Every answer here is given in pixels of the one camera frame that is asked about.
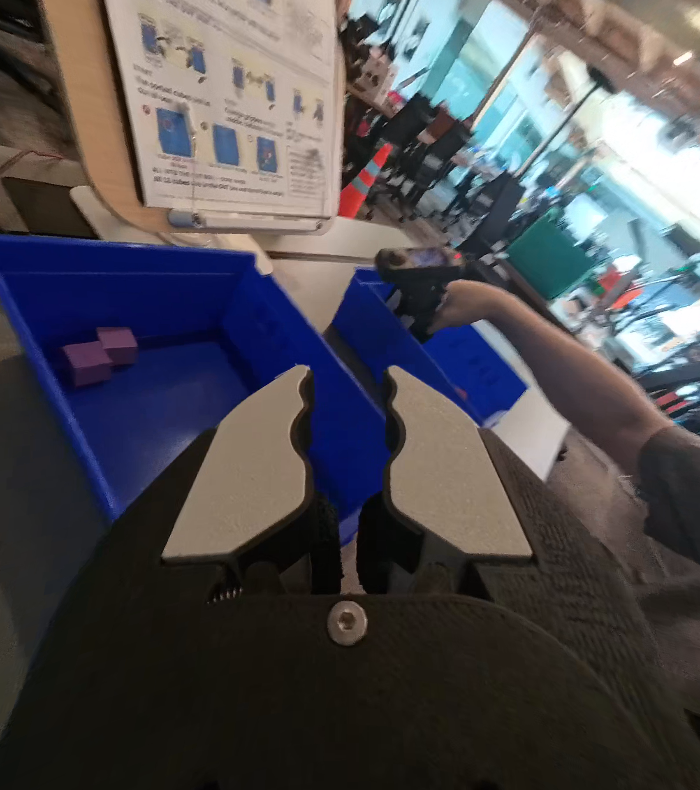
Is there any blue plastic bin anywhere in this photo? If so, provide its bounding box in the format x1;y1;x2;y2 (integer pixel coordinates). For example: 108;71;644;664
331;267;528;427
0;233;391;547

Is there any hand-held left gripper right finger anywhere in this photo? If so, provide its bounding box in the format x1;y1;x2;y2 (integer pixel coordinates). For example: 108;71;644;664
382;365;534;564

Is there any white document stand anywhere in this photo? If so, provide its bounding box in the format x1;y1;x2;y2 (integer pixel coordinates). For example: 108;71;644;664
69;185;335;248

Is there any person's right hand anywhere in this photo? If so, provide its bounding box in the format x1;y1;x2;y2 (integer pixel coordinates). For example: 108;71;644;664
433;281;514;328

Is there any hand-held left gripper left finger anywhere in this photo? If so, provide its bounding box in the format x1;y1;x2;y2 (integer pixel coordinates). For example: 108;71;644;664
160;364;315;565

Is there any person's right forearm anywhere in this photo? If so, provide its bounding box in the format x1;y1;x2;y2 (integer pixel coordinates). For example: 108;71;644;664
492;290;678;473

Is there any purple wooden cube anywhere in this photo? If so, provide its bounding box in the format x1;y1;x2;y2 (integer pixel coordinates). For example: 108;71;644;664
61;344;113;388
97;327;140;366

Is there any orange traffic cone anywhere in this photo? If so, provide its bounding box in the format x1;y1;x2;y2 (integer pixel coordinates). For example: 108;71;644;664
338;142;394;218

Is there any black office chair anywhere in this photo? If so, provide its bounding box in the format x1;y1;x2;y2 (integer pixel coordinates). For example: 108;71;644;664
375;99;474;223

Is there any printed instruction sheet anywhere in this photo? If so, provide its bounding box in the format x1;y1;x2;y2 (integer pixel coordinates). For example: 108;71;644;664
103;0;341;218

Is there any green mat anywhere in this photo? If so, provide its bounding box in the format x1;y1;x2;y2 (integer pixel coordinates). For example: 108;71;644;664
507;216;598;300

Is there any instruction sheet on wooden board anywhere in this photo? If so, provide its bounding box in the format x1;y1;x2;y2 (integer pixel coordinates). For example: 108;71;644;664
42;0;348;232

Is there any black floor lamp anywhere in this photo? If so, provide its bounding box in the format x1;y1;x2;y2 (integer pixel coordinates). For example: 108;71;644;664
526;65;619;180

